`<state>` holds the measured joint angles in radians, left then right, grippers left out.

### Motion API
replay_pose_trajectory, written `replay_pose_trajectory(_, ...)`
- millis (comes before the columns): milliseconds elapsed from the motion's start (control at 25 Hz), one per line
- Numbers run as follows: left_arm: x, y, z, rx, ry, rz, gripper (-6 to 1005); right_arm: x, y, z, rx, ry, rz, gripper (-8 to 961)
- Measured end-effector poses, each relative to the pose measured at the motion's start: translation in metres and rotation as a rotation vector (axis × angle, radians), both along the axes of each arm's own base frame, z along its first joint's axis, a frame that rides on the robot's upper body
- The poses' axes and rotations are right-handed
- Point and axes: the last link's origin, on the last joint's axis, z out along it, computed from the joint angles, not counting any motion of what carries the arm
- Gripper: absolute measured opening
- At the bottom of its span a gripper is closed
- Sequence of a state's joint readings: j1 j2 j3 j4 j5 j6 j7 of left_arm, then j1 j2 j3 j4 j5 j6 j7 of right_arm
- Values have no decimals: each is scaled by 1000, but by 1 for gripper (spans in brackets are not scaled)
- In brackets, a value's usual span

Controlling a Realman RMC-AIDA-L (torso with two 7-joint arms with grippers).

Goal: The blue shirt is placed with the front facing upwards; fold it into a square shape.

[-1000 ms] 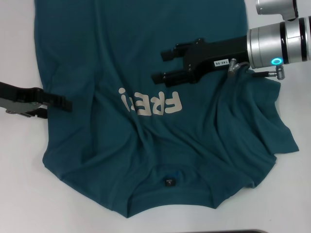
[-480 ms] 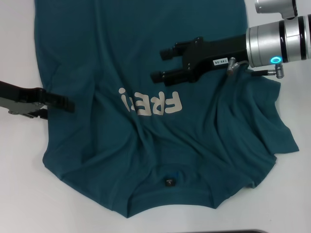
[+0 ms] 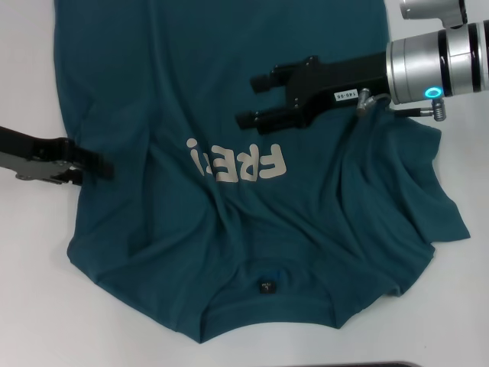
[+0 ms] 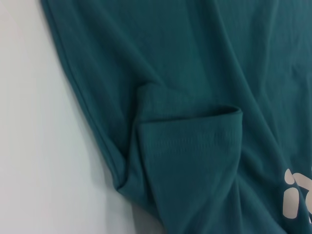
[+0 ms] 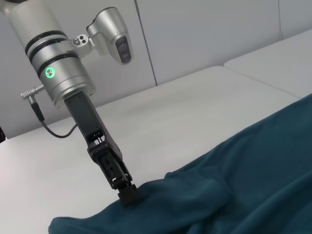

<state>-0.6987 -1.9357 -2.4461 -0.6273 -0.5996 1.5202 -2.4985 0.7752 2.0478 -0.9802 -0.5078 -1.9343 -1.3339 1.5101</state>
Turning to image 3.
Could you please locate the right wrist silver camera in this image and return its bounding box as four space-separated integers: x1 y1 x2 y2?
399 0 469 30

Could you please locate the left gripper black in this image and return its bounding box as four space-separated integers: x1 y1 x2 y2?
0 125 116 187

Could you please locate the teal blue printed t-shirt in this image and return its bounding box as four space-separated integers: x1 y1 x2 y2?
53 0 471 336

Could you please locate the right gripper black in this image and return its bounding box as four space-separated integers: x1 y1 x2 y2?
235 55 391 136

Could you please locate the right arm cable with connector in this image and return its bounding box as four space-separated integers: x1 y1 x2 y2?
355 87 447 122

